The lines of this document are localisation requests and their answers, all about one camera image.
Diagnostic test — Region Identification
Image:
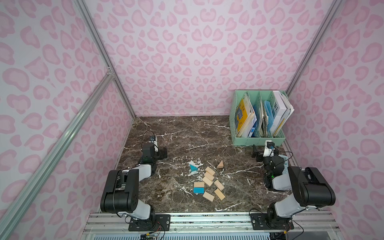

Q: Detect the teal triangle block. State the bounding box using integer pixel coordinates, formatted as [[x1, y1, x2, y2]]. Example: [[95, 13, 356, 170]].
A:
[[189, 164, 199, 172]]

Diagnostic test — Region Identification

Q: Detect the wooden triangle block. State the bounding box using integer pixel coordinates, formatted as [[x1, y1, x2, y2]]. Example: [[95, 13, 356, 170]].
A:
[[217, 161, 224, 169]]

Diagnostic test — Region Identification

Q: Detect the wooden block top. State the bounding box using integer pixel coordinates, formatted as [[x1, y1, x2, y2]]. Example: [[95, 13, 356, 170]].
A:
[[205, 167, 216, 176]]

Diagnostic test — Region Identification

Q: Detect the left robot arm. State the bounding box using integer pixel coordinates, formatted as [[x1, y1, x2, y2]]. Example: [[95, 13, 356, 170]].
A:
[[100, 143, 168, 223]]

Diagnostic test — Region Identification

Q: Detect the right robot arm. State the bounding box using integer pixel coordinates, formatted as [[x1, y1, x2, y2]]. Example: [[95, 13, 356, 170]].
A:
[[251, 141, 336, 229]]

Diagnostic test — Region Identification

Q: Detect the grey calculator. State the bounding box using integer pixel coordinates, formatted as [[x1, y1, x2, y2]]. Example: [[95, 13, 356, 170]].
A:
[[279, 155, 289, 175]]

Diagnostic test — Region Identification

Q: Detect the blue folder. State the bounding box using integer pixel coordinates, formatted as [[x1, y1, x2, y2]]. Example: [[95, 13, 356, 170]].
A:
[[264, 101, 274, 132]]

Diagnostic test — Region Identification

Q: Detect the green file organizer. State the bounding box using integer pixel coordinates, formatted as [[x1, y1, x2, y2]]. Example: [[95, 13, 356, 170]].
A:
[[229, 90, 286, 147]]

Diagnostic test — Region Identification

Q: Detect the white book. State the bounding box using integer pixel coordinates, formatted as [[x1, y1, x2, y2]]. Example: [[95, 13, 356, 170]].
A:
[[269, 91, 295, 137]]

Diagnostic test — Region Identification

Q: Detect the yellow book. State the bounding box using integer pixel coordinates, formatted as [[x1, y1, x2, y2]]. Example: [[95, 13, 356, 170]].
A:
[[235, 93, 257, 138]]

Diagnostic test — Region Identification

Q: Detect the wooden block above teal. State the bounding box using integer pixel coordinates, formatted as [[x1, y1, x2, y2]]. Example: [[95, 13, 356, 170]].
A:
[[194, 182, 205, 188]]

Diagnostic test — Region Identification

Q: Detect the teal rectangular block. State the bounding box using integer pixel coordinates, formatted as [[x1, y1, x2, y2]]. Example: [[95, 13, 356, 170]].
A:
[[193, 187, 205, 194]]

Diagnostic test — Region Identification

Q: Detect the wooden block bottom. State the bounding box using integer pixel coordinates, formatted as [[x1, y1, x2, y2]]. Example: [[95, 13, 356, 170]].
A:
[[203, 192, 215, 202]]

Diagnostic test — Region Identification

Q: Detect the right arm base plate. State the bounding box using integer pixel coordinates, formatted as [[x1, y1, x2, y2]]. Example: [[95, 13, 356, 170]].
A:
[[250, 213, 295, 232]]

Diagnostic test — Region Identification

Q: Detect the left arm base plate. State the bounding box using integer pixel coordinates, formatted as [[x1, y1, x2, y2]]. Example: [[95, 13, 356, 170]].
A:
[[128, 214, 171, 232]]

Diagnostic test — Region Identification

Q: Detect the aluminium front rail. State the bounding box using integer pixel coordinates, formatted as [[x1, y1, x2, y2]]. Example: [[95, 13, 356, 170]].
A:
[[82, 211, 342, 239]]

